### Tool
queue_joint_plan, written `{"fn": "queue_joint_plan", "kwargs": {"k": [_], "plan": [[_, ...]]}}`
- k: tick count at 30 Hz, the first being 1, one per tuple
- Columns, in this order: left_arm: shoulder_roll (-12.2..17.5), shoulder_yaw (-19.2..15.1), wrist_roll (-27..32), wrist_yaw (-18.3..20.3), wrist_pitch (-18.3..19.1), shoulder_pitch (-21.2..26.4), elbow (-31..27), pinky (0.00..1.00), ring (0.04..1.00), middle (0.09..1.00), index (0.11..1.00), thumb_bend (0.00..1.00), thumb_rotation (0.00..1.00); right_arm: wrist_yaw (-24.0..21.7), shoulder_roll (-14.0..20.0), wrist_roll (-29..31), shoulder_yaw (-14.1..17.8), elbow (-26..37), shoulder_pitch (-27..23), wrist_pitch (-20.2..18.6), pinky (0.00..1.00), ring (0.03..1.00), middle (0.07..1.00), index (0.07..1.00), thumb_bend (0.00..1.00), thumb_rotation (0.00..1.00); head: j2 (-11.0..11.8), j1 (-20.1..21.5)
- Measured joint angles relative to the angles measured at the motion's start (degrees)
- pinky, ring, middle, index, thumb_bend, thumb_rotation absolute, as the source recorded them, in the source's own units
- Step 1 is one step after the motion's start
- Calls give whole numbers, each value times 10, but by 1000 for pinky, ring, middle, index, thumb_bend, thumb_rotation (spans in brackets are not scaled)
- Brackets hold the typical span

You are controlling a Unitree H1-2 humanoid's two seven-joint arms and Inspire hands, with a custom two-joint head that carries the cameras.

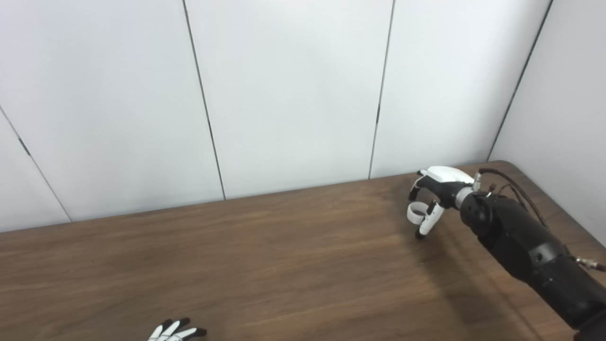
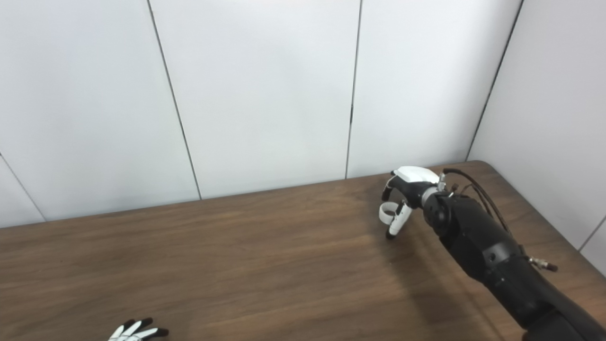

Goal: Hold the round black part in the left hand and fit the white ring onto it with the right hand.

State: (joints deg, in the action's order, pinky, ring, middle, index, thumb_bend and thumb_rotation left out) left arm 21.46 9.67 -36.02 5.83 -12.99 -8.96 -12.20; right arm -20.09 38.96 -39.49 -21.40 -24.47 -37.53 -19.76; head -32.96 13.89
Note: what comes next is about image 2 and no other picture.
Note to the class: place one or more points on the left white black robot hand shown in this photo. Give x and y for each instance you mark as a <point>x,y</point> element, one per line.
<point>132,332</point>

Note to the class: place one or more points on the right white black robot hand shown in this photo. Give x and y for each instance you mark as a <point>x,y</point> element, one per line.
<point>416,182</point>

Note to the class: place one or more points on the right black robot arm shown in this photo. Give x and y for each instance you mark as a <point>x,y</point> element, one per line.
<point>492,251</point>

